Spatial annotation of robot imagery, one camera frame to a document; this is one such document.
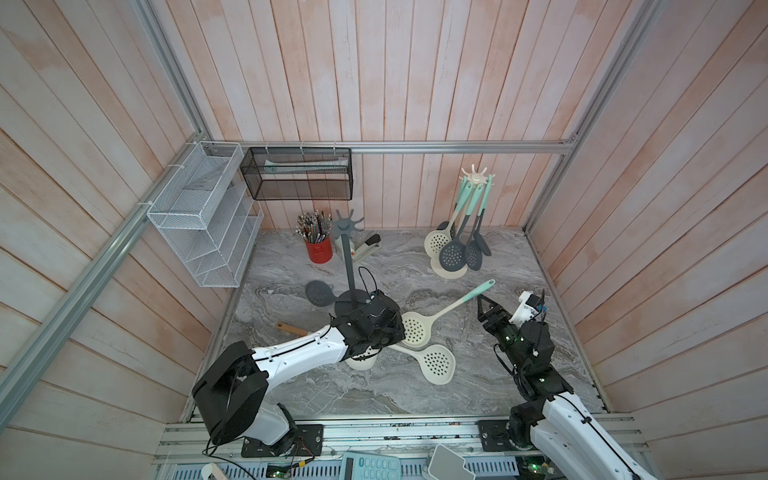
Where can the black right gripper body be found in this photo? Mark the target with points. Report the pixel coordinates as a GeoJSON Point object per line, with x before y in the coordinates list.
{"type": "Point", "coordinates": [509, 337]}

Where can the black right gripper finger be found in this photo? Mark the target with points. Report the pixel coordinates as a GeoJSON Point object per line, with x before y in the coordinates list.
{"type": "Point", "coordinates": [484, 303]}
{"type": "Point", "coordinates": [489, 321]}

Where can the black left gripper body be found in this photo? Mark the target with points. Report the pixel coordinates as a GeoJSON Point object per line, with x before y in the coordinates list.
{"type": "Point", "coordinates": [393, 334]}

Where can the large cream skimmer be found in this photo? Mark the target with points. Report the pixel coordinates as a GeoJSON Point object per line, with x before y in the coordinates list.
{"type": "Point", "coordinates": [356, 363]}

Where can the grey skimmer front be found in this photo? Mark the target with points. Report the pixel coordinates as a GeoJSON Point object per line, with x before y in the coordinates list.
{"type": "Point", "coordinates": [473, 253]}

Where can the grey skimmer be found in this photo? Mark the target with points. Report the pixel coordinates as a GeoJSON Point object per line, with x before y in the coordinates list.
{"type": "Point", "coordinates": [319, 293]}
{"type": "Point", "coordinates": [479, 239]}
{"type": "Point", "coordinates": [473, 253]}

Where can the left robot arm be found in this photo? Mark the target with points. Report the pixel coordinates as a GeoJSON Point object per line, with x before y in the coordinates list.
{"type": "Point", "coordinates": [229, 394]}

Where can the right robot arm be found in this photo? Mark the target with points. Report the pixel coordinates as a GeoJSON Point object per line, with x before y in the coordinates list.
{"type": "Point", "coordinates": [552, 419]}

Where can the grey utensil rack stand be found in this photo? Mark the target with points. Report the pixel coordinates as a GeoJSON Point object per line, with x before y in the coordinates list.
{"type": "Point", "coordinates": [353, 298]}

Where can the grey skimmer behind grey rack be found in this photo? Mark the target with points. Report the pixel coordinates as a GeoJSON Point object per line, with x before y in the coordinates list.
{"type": "Point", "coordinates": [319, 293]}

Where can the cream utensil rack stand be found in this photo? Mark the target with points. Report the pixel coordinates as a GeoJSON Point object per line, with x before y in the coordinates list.
{"type": "Point", "coordinates": [475, 178]}

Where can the mint stapler black top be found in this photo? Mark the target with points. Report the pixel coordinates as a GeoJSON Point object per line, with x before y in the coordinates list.
{"type": "Point", "coordinates": [367, 248]}

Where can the red metal pencil cup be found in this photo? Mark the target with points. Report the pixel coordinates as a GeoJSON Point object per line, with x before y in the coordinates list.
{"type": "Point", "coordinates": [320, 252]}

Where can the bundle of pencils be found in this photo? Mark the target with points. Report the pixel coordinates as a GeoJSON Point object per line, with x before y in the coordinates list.
{"type": "Point", "coordinates": [314, 227]}

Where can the grey calculator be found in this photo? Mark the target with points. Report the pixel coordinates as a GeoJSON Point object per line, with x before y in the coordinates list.
{"type": "Point", "coordinates": [365, 466]}

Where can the grey plastic box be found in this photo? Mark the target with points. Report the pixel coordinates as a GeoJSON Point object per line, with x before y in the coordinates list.
{"type": "Point", "coordinates": [445, 464]}

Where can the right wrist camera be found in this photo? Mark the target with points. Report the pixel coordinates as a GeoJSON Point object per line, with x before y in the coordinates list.
{"type": "Point", "coordinates": [531, 306]}

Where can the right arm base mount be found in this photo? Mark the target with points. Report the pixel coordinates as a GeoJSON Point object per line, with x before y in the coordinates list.
{"type": "Point", "coordinates": [514, 433]}

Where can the aluminium rail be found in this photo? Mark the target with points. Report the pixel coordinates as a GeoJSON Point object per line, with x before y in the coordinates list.
{"type": "Point", "coordinates": [387, 434]}

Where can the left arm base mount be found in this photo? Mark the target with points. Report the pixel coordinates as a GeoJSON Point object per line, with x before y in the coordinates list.
{"type": "Point", "coordinates": [275, 433]}

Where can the black mesh wall basket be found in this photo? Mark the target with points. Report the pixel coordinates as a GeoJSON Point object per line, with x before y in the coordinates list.
{"type": "Point", "coordinates": [298, 173]}

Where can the white wire mesh shelf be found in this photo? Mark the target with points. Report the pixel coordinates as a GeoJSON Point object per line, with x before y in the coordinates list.
{"type": "Point", "coordinates": [207, 215]}

